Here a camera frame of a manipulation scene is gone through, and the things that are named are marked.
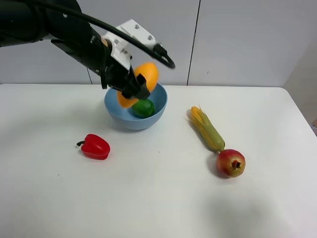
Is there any orange yellow mango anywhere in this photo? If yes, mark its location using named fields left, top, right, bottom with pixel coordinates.
left=117, top=62, right=159, bottom=109

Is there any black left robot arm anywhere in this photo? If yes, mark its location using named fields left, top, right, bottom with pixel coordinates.
left=0, top=0, right=150, bottom=99

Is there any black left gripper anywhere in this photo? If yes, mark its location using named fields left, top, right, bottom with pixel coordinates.
left=100, top=47, right=150, bottom=100

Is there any corn cob with husk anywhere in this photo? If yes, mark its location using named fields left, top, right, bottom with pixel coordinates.
left=188, top=106, right=225, bottom=152

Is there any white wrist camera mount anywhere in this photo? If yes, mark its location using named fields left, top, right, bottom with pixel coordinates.
left=101, top=19, right=163, bottom=70

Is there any green lime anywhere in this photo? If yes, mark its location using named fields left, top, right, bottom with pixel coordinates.
left=132, top=99, right=156, bottom=118

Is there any red bell pepper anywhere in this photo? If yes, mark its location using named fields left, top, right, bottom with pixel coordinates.
left=76, top=134, right=110, bottom=160

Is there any light blue bowl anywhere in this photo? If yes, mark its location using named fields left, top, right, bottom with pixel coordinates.
left=104, top=84, right=168, bottom=130

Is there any red yellow pomegranate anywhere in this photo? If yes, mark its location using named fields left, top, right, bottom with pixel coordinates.
left=216, top=149, right=246, bottom=178

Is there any black cable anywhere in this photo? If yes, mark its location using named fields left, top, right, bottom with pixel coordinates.
left=37, top=0, right=176, bottom=69

